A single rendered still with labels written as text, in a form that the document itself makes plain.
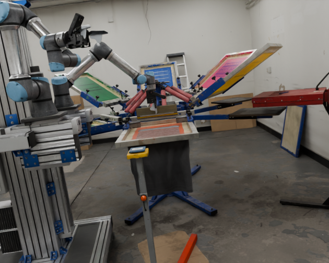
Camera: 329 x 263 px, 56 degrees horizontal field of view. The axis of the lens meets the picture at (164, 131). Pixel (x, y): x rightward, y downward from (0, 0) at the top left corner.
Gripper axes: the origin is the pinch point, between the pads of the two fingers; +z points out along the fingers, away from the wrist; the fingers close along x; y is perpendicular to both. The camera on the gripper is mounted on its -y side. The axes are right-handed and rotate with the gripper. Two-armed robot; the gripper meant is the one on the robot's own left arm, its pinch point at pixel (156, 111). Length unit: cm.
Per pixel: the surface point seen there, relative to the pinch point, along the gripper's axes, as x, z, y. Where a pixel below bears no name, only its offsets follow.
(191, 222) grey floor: -3, 109, -20
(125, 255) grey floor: 41, 109, 38
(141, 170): 79, 26, 11
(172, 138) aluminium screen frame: 60, 12, -11
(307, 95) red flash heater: 14, -1, -125
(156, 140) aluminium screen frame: 60, 12, 0
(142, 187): 79, 37, 12
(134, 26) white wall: -412, -132, 43
